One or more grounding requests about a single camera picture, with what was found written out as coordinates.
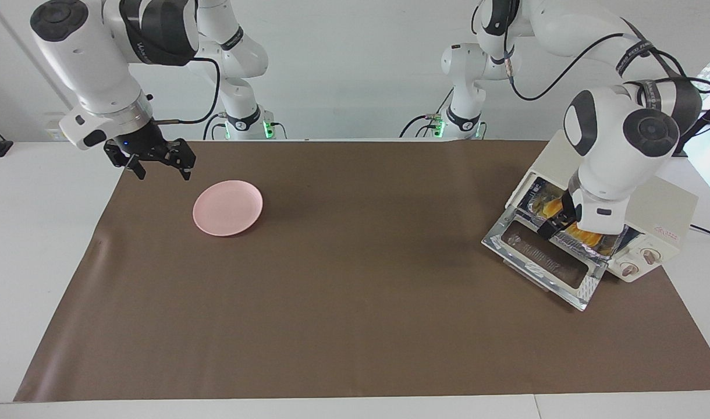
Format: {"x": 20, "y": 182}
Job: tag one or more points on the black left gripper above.
{"x": 568, "y": 206}

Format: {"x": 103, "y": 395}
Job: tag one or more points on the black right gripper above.
{"x": 142, "y": 145}

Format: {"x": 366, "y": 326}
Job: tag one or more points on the yellow sliced bread loaf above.
{"x": 585, "y": 237}

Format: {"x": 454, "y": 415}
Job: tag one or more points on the aluminium foil tray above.
{"x": 616, "y": 247}

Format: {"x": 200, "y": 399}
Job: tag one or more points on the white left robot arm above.
{"x": 611, "y": 134}

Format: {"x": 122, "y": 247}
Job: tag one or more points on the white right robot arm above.
{"x": 81, "y": 58}

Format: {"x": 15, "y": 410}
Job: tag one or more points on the glass oven door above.
{"x": 506, "y": 235}

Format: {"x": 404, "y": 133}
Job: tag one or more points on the small oven knob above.
{"x": 628, "y": 269}

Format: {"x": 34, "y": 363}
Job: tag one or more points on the large oven knob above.
{"x": 650, "y": 256}

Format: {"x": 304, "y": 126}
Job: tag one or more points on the cream toaster oven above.
{"x": 657, "y": 203}

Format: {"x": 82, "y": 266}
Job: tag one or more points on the pink round plate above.
{"x": 227, "y": 208}

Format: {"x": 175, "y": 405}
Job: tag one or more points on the brown table mat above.
{"x": 355, "y": 302}

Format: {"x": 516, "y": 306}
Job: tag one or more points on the white wall socket box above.
{"x": 53, "y": 131}

